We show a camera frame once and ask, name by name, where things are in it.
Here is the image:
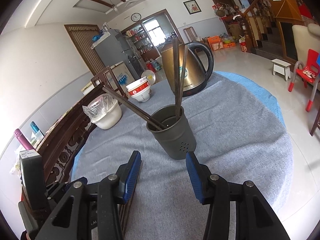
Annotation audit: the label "glass pendant lamp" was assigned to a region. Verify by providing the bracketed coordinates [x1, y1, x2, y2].
[105, 0, 118, 13]

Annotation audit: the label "blue table cover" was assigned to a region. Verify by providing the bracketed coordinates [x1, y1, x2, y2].
[70, 70, 281, 180]

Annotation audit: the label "white box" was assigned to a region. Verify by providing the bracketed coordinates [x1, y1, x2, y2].
[80, 82, 96, 95]

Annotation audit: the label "small white stool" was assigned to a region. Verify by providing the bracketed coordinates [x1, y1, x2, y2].
[271, 58, 292, 81]

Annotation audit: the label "dark wooden chair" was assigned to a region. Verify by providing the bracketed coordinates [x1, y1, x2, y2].
[309, 110, 320, 137]

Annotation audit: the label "bronze electric kettle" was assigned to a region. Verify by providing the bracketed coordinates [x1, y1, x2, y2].
[161, 41, 215, 97]

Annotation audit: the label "wooden staircase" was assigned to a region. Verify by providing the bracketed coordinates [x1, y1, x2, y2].
[232, 0, 310, 55]

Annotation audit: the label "grey chopstick holder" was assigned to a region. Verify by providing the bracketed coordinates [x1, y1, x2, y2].
[146, 106, 197, 160]

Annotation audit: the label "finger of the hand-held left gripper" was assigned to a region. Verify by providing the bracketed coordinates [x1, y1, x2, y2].
[46, 177, 88, 200]

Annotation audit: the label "red child chair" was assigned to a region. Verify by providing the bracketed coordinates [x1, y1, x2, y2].
[287, 49, 320, 112]

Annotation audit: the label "cream sofa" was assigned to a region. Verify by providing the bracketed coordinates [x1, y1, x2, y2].
[291, 23, 320, 63]

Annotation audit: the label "grey tablecloth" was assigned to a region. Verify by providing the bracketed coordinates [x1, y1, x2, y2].
[71, 71, 294, 240]

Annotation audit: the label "orange cardboard boxes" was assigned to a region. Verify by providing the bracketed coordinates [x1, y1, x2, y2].
[207, 36, 237, 52]

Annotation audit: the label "stack of red-white bowls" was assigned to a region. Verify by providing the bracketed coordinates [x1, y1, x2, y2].
[126, 77, 152, 103]

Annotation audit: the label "dark carved wooden bench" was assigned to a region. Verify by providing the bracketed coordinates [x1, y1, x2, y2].
[21, 66, 137, 230]

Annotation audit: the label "purple bottle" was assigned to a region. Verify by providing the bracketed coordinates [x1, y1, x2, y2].
[14, 129, 34, 153]

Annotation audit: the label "white bowl with plastic wrap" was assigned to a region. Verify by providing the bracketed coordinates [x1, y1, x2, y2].
[82, 94, 123, 130]

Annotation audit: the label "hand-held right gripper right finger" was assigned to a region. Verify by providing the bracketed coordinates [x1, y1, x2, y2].
[185, 152, 290, 240]

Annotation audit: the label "grey refrigerator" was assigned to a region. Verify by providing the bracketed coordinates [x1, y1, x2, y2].
[91, 29, 146, 81]

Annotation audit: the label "white chest freezer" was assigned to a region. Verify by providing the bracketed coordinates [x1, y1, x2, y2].
[104, 62, 133, 93]

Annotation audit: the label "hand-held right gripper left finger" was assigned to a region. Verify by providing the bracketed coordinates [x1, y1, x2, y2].
[35, 151, 142, 240]

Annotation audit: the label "teal bottle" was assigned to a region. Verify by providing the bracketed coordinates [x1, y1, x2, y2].
[30, 121, 45, 137]

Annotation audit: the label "framed wall picture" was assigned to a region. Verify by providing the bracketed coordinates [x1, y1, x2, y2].
[183, 0, 202, 14]

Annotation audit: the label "slatted wooden door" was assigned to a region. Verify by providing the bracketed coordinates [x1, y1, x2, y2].
[64, 24, 106, 77]

